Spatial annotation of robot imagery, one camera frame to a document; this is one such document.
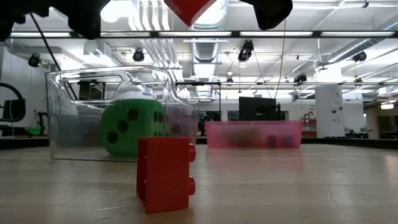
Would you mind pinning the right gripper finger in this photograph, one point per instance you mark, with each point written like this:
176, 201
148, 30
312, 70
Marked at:
272, 14

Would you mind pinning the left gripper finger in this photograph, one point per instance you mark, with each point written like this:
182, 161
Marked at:
85, 18

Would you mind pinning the large red building block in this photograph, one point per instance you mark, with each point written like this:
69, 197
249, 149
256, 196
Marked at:
189, 12

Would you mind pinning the clear plastic bin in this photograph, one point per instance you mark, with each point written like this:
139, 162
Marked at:
62, 124

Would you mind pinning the green foam die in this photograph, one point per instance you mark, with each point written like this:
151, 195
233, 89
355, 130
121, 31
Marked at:
136, 141

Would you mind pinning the purple foam die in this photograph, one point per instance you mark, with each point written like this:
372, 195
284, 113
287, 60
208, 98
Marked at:
183, 118

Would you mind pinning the small red building block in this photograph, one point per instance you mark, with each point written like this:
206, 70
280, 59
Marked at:
161, 174

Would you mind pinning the black ceiling spotlight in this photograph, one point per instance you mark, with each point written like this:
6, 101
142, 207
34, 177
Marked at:
359, 56
245, 51
138, 55
34, 60
301, 78

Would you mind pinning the large black monitor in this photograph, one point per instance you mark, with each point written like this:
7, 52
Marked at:
258, 109

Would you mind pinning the small black monitor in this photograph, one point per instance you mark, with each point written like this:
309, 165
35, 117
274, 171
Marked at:
14, 110

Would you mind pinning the white pillar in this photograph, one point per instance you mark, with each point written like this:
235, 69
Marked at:
329, 112

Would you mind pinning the small green bucket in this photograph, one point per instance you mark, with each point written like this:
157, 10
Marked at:
35, 130

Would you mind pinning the pink plastic bin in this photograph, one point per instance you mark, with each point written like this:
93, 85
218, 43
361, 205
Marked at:
217, 133

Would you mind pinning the black background rig frame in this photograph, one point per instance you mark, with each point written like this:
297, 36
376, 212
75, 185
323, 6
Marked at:
192, 83

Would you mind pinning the black aluminium table frame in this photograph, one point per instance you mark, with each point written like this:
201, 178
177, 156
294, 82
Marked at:
342, 143

